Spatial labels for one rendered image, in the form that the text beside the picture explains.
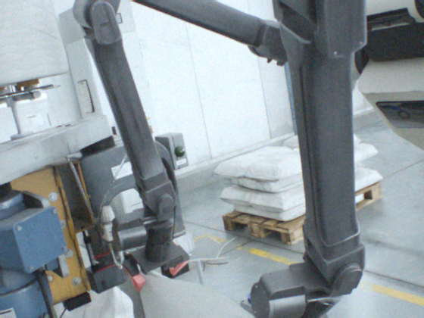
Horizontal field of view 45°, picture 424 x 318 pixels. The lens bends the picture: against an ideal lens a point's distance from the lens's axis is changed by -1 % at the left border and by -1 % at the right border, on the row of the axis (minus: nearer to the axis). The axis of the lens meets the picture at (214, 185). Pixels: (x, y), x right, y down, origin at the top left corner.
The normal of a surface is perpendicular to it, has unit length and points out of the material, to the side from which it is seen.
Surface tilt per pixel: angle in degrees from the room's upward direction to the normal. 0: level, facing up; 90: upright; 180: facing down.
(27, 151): 90
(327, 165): 115
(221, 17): 104
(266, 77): 90
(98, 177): 90
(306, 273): 28
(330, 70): 123
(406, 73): 40
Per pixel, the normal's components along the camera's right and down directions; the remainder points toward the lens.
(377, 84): -0.67, -0.54
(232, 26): 0.45, 0.38
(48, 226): 0.86, -0.04
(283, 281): 0.11, -0.81
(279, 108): 0.58, 0.10
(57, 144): 0.95, -0.11
